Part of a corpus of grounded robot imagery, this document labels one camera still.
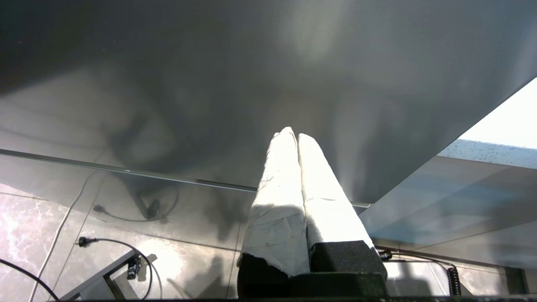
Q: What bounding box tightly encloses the thin black floor cable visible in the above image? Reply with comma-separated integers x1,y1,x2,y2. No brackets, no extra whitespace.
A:
0,258,60,302

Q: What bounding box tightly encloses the black looped floor cable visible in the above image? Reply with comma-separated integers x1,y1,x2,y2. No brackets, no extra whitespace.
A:
92,185,181,224

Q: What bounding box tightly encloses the grey base cabinet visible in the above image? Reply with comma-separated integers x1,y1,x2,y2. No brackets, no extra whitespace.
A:
359,155,537,294

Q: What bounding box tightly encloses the grey metal frame bar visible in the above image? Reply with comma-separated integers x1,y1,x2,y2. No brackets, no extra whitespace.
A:
59,250,142,301

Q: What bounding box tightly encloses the white floor cable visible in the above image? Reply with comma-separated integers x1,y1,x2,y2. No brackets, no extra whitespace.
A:
29,168,107,302

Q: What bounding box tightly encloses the tissue-wrapped left gripper left finger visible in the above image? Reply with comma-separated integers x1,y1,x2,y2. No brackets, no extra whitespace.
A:
237,127,312,298

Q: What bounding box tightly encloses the black coiled cable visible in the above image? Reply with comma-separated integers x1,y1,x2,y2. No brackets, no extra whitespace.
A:
377,250,463,297

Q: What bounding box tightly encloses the tissue-wrapped left gripper right finger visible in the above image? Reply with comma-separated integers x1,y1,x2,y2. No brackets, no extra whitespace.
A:
297,133,388,275

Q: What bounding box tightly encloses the tall cabinet unit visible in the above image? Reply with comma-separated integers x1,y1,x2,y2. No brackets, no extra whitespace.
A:
0,0,537,206

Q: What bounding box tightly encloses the black cable with plug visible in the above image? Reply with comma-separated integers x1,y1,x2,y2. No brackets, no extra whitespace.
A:
78,237,163,301

